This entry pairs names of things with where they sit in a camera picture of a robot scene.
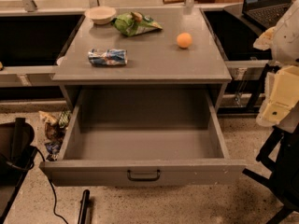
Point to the wooden stick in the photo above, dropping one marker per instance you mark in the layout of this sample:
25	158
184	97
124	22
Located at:
181	1

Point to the black stand base right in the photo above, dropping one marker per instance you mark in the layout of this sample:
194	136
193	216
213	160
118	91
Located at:
280	155

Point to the pile of snack wrappers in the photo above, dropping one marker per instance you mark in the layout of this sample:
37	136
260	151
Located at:
55	130

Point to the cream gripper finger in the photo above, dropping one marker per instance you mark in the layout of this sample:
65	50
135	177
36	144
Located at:
281	96

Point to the black chair left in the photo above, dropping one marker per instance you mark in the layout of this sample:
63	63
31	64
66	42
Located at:
16	157

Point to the black bar on floor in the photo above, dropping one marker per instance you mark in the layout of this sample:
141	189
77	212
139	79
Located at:
84	216

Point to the orange fruit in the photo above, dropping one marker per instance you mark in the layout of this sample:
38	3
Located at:
184	40

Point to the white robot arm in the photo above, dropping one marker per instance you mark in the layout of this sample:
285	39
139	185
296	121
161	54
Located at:
283	38

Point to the blue silver redbull can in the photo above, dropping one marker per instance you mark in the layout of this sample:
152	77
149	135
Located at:
109	57

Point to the black drawer handle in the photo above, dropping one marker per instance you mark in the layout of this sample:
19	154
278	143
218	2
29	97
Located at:
143	176

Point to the beige bowl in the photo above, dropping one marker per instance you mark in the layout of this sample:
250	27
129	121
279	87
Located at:
100	15

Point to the green chip bag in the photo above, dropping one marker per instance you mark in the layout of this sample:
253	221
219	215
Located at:
135	23

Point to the black laptop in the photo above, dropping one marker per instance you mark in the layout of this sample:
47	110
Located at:
265	13

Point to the open grey top drawer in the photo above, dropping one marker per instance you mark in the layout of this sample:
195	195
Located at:
112	131

